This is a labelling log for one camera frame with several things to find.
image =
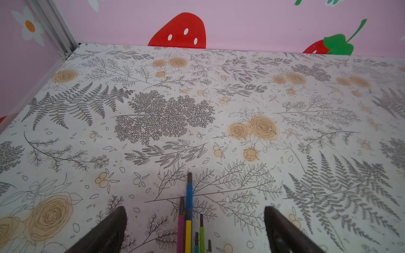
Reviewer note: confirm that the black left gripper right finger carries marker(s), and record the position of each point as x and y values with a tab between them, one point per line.
284	237

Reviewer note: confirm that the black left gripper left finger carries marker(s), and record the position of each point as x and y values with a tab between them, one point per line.
106	237

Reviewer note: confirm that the silver frame post left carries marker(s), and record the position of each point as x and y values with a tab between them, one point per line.
51	18

